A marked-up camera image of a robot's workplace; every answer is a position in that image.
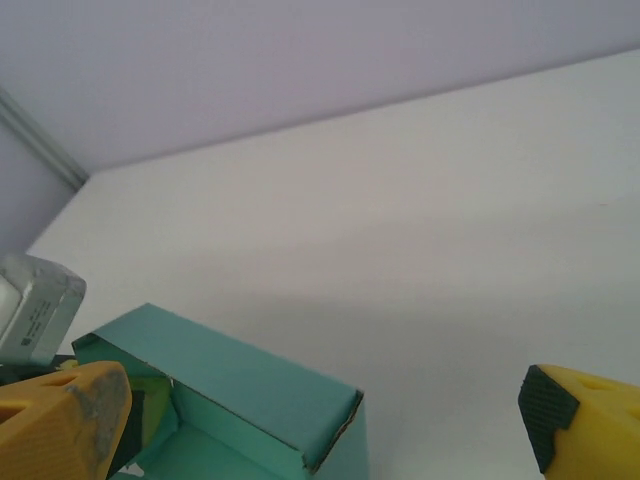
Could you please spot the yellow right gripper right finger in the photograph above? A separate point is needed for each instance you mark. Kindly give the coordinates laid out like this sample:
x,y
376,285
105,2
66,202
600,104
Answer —
x,y
600,430

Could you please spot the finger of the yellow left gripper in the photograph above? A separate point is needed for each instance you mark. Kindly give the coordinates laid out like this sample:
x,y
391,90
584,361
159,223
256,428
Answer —
x,y
150,405
70,366

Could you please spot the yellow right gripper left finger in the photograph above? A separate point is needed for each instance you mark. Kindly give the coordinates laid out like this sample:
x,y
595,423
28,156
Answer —
x,y
50,425

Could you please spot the teal paper box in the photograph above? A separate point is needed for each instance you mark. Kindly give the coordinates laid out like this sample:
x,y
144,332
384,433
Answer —
x,y
225,365

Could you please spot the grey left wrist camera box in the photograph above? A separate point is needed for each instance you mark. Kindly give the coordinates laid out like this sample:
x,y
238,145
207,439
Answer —
x,y
35,310

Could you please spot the aluminium frame post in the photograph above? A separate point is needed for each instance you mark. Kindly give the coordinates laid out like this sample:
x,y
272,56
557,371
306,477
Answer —
x,y
40,140

